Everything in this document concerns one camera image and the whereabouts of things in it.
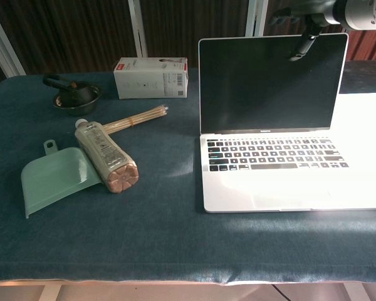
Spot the red curtain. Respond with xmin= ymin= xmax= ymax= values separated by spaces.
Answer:
xmin=345 ymin=29 xmax=376 ymax=62

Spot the bamboo stick bundle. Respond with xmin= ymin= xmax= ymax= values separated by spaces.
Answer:
xmin=102 ymin=105 xmax=170 ymax=134

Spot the mint green dustpan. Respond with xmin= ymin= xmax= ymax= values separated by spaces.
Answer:
xmin=20 ymin=139 xmax=102 ymax=219

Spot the dark blue tablecloth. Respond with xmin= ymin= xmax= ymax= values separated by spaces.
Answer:
xmin=0 ymin=61 xmax=376 ymax=285

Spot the white window frame post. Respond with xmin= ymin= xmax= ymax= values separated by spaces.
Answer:
xmin=0 ymin=0 xmax=26 ymax=78
xmin=127 ymin=0 xmax=149 ymax=58
xmin=243 ymin=0 xmax=269 ymax=37

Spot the beige drink bottle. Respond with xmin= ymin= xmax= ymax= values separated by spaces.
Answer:
xmin=74 ymin=118 xmax=140 ymax=194

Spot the silver laptop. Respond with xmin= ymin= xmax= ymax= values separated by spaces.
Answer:
xmin=197 ymin=33 xmax=376 ymax=214

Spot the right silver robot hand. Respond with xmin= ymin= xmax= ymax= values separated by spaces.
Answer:
xmin=268 ymin=0 xmax=338 ymax=62

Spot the white cardboard product box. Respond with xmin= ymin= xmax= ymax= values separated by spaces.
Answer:
xmin=113 ymin=56 xmax=189 ymax=100

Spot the black metal bowl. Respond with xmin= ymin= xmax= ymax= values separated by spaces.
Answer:
xmin=52 ymin=82 xmax=102 ymax=117

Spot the black cable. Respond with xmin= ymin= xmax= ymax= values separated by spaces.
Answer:
xmin=270 ymin=283 xmax=290 ymax=301

